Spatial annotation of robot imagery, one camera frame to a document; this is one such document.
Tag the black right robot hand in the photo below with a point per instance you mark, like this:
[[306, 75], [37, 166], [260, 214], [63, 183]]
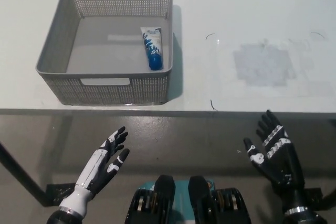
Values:
[[282, 163]]

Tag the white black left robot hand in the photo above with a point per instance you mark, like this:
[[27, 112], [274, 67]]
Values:
[[102, 166]]

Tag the white blue shampoo tube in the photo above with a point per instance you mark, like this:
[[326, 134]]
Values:
[[152, 48]]

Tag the black floor plate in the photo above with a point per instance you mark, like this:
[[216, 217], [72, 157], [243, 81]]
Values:
[[315, 197], [56, 193]]

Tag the black table leg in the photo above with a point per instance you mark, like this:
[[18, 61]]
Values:
[[25, 172], [331, 195]]

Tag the black teal robot torso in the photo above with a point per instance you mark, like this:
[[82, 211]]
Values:
[[165, 200]]

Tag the grey perforated plastic basket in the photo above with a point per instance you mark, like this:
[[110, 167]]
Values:
[[105, 51]]

